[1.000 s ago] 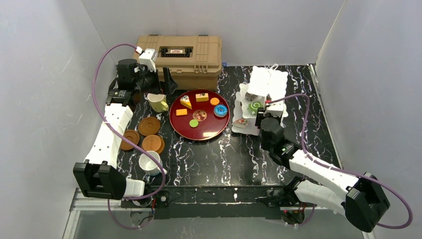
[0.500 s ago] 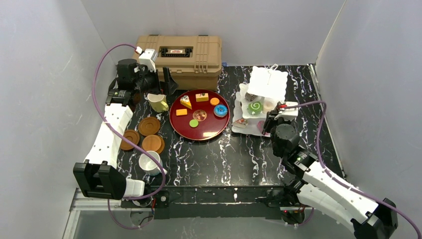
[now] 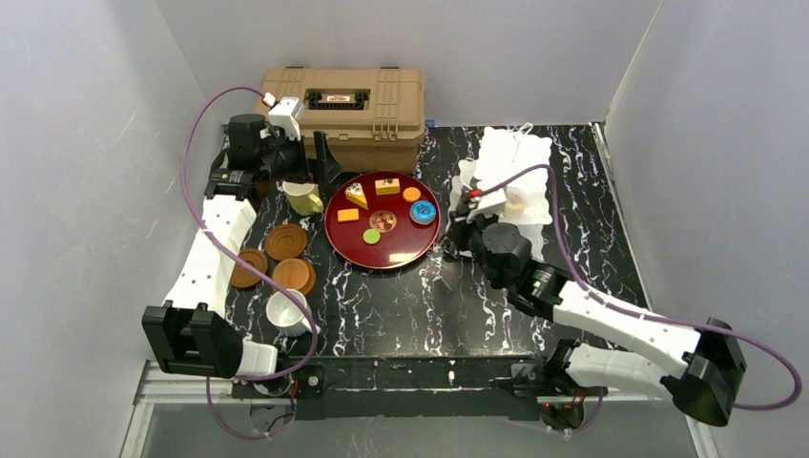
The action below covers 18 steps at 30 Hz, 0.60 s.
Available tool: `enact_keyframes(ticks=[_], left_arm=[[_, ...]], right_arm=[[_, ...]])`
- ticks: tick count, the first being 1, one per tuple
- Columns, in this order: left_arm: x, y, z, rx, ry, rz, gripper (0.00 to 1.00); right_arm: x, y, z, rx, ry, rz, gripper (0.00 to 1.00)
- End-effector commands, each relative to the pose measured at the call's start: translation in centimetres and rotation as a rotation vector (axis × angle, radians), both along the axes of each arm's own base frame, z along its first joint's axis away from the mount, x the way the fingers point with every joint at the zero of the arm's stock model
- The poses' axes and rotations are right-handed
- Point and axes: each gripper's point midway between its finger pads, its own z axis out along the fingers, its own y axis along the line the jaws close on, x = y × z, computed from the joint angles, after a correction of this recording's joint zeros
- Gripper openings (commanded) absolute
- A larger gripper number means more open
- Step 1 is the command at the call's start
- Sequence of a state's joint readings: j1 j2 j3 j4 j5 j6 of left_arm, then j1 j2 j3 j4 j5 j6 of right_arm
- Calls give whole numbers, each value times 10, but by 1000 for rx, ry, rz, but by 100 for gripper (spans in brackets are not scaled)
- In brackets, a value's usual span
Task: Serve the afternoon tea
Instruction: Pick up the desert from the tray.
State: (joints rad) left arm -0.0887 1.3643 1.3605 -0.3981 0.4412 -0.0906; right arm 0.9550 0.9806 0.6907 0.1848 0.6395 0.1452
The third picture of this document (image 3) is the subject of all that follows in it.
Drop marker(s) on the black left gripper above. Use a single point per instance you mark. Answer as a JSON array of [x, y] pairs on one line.
[[310, 160]]

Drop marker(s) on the brown wooden coaster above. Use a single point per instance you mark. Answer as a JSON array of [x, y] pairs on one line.
[[285, 241]]

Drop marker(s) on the orange round cookie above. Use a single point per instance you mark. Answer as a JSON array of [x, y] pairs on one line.
[[411, 194]]

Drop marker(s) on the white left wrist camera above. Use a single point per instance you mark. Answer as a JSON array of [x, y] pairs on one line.
[[284, 113]]

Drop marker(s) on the light wooden coaster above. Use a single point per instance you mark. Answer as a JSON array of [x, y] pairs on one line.
[[295, 273]]

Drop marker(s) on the tan plastic toolbox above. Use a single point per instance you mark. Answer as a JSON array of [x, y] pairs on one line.
[[373, 119]]

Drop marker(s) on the yellow triangular cake slice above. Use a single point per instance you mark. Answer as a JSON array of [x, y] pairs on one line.
[[354, 193]]

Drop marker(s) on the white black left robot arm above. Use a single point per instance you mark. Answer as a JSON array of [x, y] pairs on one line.
[[188, 332]]

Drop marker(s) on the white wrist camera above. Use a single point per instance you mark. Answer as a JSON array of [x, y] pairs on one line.
[[284, 113], [486, 205]]

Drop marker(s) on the yellow rectangular cake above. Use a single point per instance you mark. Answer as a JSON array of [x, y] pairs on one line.
[[387, 186]]

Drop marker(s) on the green round macaron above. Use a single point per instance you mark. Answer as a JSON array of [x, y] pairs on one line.
[[372, 236]]

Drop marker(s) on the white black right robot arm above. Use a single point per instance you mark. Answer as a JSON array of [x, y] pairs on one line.
[[699, 367]]

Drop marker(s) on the white mug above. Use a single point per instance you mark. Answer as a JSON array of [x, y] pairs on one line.
[[286, 317]]

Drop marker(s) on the white round cake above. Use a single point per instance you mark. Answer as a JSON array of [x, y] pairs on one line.
[[515, 206]]

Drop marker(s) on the round red tray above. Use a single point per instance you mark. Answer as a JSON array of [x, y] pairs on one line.
[[402, 241]]

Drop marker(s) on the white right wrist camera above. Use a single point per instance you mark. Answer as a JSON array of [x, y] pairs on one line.
[[486, 205]]

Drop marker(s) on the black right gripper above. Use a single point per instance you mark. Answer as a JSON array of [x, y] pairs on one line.
[[457, 229]]

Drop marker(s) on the pale yellow mug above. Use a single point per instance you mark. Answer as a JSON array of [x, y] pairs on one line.
[[304, 198]]

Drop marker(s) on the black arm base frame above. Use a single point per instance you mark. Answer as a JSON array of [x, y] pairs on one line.
[[519, 388]]

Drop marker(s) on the orange square cake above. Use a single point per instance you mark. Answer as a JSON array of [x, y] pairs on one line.
[[348, 215]]

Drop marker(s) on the blue frosted donut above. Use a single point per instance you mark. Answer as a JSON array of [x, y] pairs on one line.
[[423, 212]]

